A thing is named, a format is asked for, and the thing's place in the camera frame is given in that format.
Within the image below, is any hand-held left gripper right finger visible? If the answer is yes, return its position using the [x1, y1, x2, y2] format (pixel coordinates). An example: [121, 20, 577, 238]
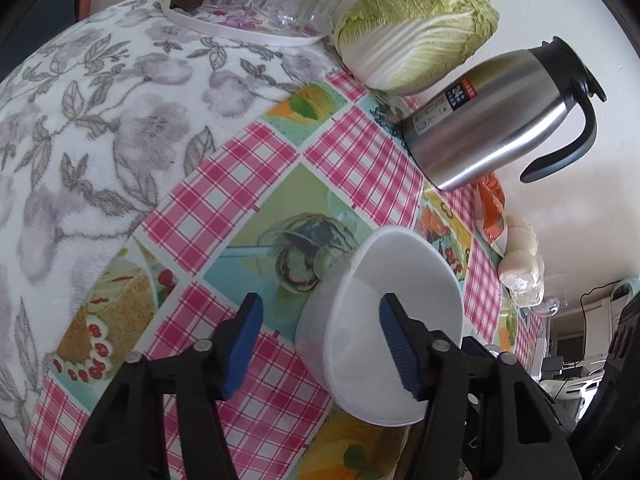
[378, 293, 583, 480]

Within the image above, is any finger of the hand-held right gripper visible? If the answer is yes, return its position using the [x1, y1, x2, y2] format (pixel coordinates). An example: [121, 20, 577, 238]
[461, 336, 502, 360]

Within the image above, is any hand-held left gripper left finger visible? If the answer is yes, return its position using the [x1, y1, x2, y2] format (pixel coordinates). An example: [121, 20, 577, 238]
[60, 292, 264, 480]

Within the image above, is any plain white bowl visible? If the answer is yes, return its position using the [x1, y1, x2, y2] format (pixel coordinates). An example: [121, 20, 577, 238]
[295, 226, 464, 427]

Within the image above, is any clear glass mug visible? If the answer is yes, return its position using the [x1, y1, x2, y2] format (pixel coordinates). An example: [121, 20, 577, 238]
[520, 272, 567, 318]

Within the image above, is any bag of white steamed buns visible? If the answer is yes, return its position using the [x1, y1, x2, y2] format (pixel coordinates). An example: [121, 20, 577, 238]
[499, 215, 546, 307]

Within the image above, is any orange snack bag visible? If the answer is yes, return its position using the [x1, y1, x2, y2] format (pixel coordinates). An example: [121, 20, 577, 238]
[475, 172, 509, 257]

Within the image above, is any pink checkered tablecloth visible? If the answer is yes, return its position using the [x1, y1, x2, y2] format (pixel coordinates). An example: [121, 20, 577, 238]
[27, 67, 551, 480]

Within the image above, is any stainless steel thermos jug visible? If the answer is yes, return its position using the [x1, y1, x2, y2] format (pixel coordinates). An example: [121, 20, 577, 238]
[400, 36, 607, 192]

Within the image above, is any napa cabbage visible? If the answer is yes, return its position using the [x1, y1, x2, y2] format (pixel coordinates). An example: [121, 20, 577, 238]
[333, 0, 500, 96]

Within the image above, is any white floral round tray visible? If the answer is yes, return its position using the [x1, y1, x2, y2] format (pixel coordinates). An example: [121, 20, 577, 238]
[159, 0, 337, 47]

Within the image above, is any black cable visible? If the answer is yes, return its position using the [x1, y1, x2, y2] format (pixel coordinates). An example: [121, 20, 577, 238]
[579, 281, 623, 313]

